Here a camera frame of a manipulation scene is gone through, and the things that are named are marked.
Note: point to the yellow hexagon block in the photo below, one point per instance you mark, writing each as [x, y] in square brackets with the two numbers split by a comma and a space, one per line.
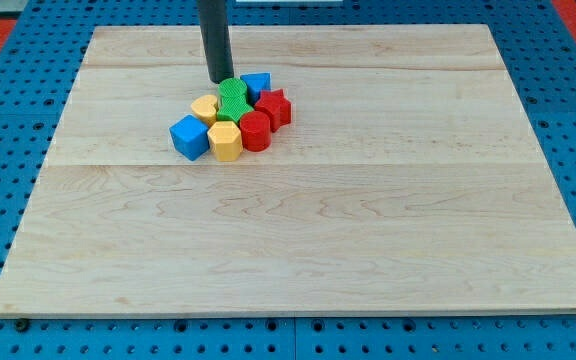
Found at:
[225, 141]

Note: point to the light wooden board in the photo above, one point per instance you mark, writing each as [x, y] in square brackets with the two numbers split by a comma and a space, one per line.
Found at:
[409, 183]

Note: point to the green cylinder block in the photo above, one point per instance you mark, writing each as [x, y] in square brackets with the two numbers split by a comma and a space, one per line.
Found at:
[232, 88]

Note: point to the blue triangle block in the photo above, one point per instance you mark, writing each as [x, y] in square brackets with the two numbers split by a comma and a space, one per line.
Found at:
[256, 83]

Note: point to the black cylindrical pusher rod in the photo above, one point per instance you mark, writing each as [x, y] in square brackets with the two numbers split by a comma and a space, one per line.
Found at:
[214, 27]

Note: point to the red cylinder block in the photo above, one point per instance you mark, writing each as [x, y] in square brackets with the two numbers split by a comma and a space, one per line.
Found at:
[255, 131]

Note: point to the red star block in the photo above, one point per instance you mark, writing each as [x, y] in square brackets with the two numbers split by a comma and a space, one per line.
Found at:
[276, 106]

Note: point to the green star block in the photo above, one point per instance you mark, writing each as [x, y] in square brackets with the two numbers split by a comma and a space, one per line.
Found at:
[233, 109]

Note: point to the blue cube block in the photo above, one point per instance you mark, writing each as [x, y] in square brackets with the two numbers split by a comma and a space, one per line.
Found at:
[189, 137]

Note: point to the yellow heart block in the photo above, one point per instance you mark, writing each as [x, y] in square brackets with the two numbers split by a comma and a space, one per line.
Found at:
[205, 109]

